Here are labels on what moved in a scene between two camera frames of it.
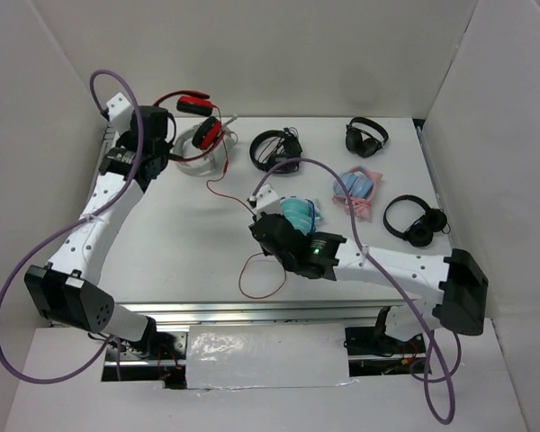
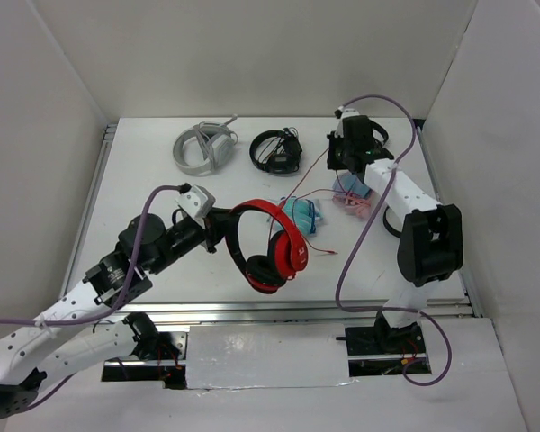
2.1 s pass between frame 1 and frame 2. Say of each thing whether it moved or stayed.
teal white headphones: stayed
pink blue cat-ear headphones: stayed
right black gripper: moved
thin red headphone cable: moved
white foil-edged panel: stayed
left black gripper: moved
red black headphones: moved
